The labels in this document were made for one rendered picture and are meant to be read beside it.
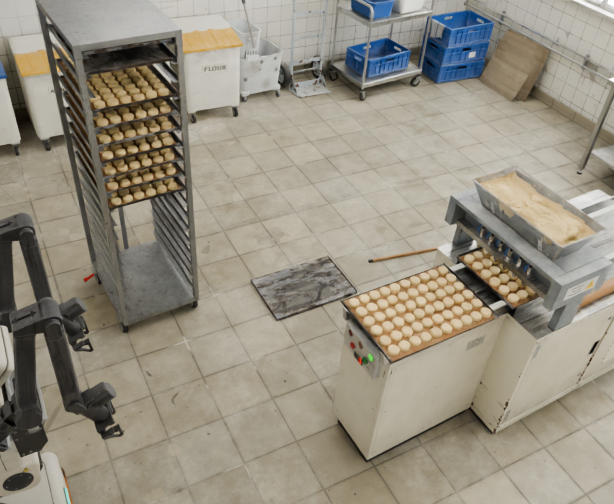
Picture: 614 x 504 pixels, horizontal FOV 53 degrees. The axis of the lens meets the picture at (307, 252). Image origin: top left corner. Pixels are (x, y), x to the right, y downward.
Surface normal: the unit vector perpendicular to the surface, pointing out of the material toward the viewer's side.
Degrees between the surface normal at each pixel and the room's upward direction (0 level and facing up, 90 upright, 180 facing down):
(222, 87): 94
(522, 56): 70
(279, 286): 0
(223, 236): 0
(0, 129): 93
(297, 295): 0
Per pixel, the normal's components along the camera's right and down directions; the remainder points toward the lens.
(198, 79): 0.37, 0.65
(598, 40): -0.88, 0.26
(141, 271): 0.07, -0.76
